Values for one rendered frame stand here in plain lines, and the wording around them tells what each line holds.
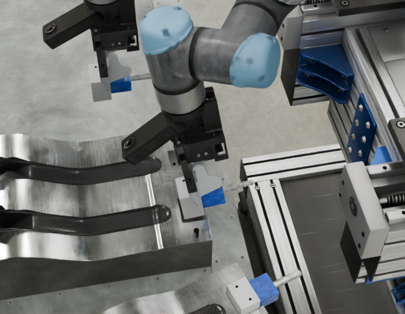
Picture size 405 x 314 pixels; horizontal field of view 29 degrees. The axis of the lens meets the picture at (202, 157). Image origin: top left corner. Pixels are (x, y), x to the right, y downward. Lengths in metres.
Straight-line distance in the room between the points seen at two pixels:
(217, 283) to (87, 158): 0.34
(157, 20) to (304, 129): 1.61
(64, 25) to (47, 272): 0.42
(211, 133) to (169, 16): 0.22
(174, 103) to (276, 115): 1.55
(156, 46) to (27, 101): 0.64
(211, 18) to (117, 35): 1.64
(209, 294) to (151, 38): 0.47
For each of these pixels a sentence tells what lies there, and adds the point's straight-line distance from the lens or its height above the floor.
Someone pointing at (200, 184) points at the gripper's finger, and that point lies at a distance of 1.27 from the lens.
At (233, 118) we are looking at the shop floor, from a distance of 2.66.
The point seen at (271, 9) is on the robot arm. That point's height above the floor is 1.28.
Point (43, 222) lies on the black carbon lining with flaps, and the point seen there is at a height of 0.91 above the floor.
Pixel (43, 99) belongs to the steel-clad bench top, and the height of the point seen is 0.80.
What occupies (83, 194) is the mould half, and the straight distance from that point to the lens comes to 1.40.
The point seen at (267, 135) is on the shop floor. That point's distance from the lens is 2.62.
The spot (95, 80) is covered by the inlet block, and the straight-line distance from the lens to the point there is 1.47.
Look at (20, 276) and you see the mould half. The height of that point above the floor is 0.87.
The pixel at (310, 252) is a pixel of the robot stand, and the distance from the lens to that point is 2.13.
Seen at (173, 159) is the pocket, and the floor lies 0.86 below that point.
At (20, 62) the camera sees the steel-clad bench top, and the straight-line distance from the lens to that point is 1.76.
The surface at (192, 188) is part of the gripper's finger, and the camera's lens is 1.26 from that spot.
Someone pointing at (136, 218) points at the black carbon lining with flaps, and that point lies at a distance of 1.37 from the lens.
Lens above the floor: 2.03
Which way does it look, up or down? 53 degrees down
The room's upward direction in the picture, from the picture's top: 1 degrees clockwise
